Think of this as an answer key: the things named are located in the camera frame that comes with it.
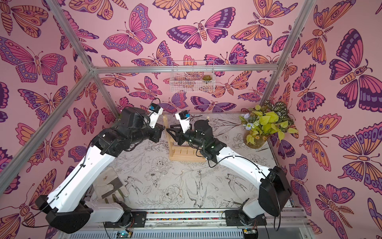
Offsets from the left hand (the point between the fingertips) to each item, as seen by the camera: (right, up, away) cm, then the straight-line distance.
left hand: (166, 126), depth 67 cm
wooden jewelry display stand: (+6, -16, +22) cm, 27 cm away
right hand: (+2, 0, +2) cm, 3 cm away
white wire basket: (+12, +32, +28) cm, 44 cm away
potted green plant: (+54, +4, +14) cm, 56 cm away
